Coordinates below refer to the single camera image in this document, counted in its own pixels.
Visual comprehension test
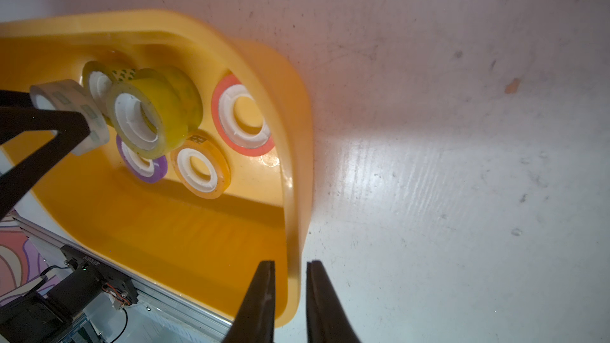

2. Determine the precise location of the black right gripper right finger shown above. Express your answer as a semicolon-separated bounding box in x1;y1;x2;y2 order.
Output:
306;260;360;343

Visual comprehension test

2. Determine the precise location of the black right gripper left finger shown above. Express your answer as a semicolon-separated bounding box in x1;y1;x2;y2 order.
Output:
222;260;276;343

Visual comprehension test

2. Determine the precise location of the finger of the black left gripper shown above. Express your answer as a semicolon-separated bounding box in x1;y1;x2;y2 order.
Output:
1;90;91;218

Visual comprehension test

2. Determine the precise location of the clear grey tape roll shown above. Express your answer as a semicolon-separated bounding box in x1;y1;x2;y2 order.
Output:
30;79;110;156

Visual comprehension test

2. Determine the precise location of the small yellow-green tape roll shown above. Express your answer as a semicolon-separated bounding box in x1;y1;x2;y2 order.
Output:
82;60;137;126

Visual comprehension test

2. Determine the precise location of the yellow-green tape roll table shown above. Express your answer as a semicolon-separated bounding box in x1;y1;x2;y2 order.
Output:
106;66;203;160

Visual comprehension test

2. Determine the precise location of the purple tape roll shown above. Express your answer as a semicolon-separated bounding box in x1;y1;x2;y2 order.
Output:
115;135;168;184

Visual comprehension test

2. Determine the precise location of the yellow-orange tape roll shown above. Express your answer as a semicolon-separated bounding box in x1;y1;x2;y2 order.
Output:
170;131;231;199

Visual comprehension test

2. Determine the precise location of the yellow plastic storage box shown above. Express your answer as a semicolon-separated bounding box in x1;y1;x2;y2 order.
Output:
1;10;314;325

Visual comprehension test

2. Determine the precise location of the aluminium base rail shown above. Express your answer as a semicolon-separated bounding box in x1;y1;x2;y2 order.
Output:
84;275;232;342

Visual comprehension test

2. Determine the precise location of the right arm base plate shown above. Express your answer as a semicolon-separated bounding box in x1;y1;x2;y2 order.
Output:
1;245;138;342

